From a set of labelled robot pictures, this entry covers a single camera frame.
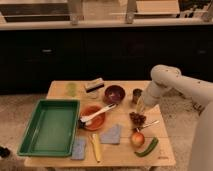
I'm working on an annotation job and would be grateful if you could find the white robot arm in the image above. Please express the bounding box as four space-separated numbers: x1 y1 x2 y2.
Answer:
137 65 213 171

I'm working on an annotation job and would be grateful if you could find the small metal cup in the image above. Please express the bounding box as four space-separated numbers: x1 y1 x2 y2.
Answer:
132 88 142 104

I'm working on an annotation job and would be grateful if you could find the dark purple bowl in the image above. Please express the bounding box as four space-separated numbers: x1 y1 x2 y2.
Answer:
104 85 126 104

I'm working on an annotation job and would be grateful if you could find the red yellow apple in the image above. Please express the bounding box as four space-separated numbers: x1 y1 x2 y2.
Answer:
130 132 145 147

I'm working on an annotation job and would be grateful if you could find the wooden table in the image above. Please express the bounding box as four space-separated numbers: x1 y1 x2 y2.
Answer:
24 81 176 168

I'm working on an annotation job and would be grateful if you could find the green chili pepper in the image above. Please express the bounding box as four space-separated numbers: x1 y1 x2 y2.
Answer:
134 137 159 157

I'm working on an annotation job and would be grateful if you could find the grey folded cloth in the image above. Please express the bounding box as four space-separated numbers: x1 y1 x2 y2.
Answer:
100 124 121 144

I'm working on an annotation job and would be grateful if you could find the orange bowl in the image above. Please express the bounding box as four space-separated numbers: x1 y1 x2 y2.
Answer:
79 105 107 132

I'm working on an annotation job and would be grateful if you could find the clear glass under brush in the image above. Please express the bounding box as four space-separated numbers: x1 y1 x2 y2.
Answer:
88 90 99 99

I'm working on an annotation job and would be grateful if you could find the yellow banana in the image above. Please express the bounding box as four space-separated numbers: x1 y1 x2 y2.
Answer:
89 134 101 162

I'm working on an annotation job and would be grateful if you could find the blue sponge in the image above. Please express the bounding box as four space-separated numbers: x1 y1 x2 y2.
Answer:
71 137 86 160

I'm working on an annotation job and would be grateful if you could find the green plastic tray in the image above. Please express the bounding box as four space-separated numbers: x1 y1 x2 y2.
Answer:
17 99 80 157

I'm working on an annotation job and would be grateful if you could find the black object on floor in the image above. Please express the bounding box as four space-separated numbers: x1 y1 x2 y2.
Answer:
0 146 10 158

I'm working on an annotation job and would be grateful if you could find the white spatula black handle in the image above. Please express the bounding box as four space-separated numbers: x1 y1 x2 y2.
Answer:
79 103 116 126

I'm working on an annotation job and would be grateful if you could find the dark cabinet handle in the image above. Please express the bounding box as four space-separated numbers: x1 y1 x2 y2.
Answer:
42 49 53 54

